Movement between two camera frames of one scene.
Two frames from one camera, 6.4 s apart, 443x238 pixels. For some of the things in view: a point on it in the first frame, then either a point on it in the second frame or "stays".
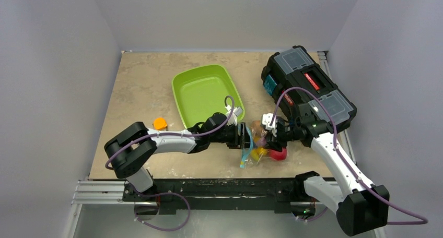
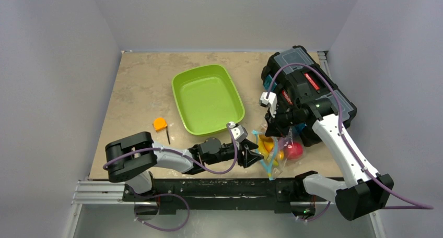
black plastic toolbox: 295,78 stays
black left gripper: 241,141 -> 248,157
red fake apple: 277,155 -> 293,151
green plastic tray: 200,92 stays
